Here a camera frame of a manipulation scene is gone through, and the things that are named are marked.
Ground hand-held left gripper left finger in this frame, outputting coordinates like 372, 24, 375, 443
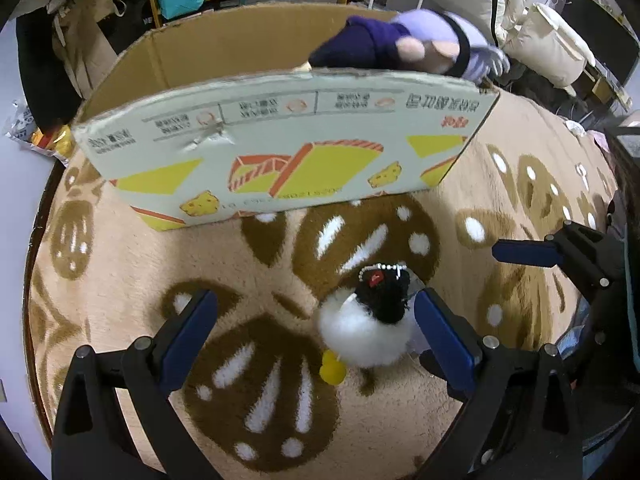
52, 289, 221, 480

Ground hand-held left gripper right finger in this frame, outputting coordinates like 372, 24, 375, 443
413, 287, 585, 480

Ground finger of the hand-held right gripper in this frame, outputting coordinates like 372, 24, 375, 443
491, 220, 626, 290

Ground white black plush keychain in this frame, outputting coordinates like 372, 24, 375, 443
317, 262, 427, 387

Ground cardboard box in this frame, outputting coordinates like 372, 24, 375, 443
70, 2, 502, 233

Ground purple plush toy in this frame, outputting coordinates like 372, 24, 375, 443
307, 9, 512, 85

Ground beige brown patterned blanket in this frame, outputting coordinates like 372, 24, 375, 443
27, 85, 626, 480

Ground cream recliner chair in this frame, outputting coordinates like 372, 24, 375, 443
425, 0, 597, 89

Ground black monitor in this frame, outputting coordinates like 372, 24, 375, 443
565, 0, 640, 87

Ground plastic snack bag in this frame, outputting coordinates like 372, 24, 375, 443
2, 100, 77, 167

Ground black hanging garment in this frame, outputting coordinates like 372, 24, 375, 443
15, 10, 87, 132

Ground beige hanging trousers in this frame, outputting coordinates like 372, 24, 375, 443
47, 0, 127, 102

